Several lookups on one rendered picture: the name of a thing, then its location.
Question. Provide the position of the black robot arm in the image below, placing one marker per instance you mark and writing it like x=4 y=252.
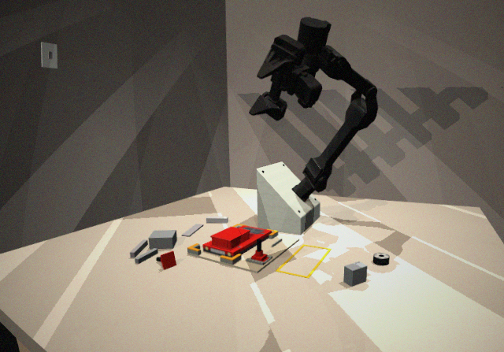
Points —
x=313 y=34

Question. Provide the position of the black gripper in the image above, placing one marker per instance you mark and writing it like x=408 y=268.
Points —
x=284 y=57

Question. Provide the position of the black toy tyre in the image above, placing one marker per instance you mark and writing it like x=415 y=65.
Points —
x=381 y=259

